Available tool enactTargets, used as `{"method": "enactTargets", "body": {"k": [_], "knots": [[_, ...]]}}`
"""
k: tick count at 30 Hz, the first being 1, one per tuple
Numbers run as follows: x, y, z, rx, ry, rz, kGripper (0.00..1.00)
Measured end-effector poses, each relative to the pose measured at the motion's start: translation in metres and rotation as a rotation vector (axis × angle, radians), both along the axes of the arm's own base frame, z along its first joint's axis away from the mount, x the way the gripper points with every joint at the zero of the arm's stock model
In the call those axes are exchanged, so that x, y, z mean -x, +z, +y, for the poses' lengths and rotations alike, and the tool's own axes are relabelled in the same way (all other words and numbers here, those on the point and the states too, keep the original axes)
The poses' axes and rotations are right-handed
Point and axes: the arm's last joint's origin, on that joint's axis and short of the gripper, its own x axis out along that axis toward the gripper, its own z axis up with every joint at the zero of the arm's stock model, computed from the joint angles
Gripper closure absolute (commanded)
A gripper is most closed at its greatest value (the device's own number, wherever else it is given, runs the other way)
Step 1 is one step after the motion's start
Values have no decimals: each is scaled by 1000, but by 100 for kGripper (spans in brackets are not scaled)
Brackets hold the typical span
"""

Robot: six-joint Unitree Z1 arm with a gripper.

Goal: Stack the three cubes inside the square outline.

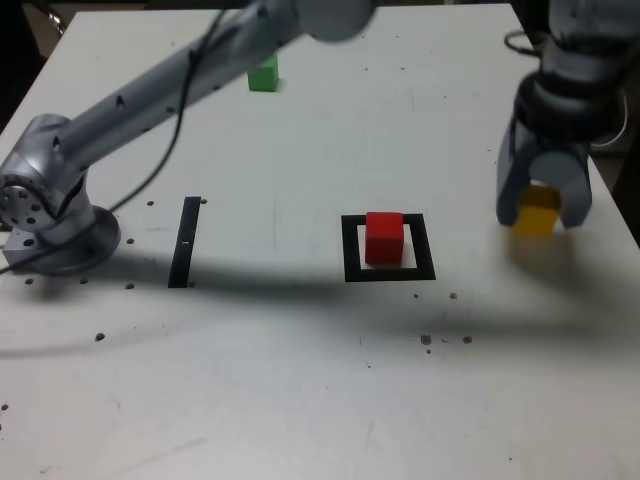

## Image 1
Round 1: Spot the green cube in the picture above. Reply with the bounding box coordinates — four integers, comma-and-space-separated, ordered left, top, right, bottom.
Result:
247, 53, 280, 93

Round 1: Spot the white cable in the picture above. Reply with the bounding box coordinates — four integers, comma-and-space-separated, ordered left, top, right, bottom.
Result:
589, 84, 630, 149

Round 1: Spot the yellow cube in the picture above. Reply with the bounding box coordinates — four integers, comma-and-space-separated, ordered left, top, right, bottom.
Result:
510, 185, 562, 237

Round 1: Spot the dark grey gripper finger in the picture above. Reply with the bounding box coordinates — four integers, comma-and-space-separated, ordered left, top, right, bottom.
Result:
495, 110, 545, 227

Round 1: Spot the black tape square outline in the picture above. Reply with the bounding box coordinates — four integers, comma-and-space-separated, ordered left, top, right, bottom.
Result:
340, 213, 437, 284

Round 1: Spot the black tape strip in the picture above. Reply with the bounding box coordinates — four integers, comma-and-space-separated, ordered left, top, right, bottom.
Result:
167, 196, 202, 290

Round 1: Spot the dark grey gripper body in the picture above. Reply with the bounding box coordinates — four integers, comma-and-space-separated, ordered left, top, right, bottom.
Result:
533, 136, 593, 162

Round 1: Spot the red cube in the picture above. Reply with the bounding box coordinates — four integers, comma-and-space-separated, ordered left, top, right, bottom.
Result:
364, 211, 405, 266

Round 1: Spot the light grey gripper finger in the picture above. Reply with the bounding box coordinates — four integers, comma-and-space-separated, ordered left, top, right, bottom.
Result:
528, 144, 594, 232

